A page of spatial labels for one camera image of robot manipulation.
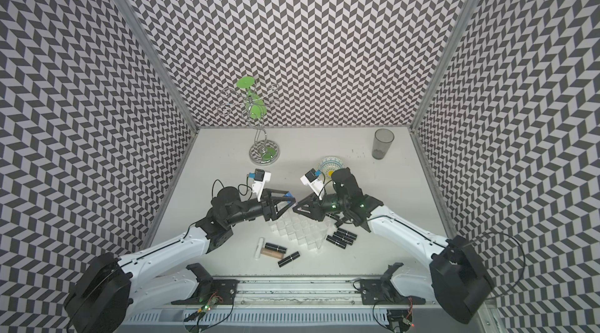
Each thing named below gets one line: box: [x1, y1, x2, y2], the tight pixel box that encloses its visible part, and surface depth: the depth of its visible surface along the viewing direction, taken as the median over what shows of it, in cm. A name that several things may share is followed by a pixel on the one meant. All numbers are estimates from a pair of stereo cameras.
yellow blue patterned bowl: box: [314, 155, 345, 181], surface depth 102 cm
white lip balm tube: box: [253, 236, 266, 261], surface depth 82 cm
